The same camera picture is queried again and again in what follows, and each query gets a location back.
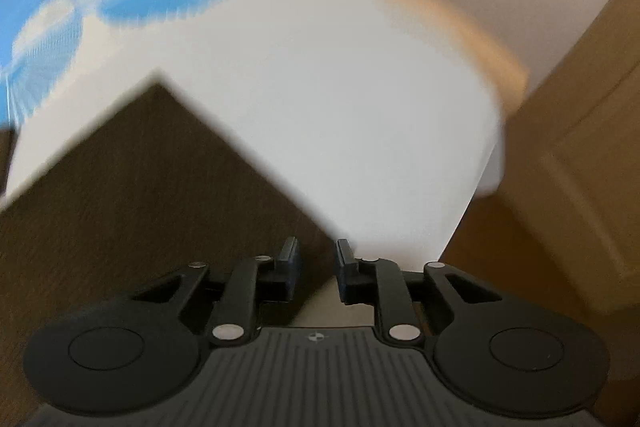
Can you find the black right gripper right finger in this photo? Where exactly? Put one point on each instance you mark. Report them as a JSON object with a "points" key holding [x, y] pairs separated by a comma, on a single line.
{"points": [[496, 351]]}

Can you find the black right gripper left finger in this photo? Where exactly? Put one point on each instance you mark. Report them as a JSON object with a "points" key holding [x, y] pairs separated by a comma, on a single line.
{"points": [[135, 350]]}

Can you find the brown corduroy pants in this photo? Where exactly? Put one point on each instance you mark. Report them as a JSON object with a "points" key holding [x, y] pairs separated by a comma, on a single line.
{"points": [[151, 190]]}

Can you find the wooden cabinet door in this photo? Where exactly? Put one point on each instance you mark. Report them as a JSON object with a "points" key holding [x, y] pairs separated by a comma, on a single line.
{"points": [[572, 161]]}

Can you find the blue white patterned bedsheet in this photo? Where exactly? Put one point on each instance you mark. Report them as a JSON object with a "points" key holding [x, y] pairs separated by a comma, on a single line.
{"points": [[373, 120]]}

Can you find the wooden bed frame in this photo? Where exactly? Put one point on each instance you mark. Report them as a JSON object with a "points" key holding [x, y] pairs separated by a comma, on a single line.
{"points": [[400, 1]]}

